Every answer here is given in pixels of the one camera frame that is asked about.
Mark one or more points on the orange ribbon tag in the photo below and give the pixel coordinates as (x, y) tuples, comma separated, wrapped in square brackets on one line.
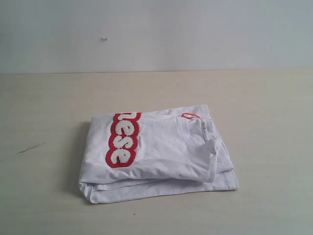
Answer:
[(190, 115)]

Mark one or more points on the white t-shirt red lettering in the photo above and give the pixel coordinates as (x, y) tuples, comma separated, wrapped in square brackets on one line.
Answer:
[(135, 155)]

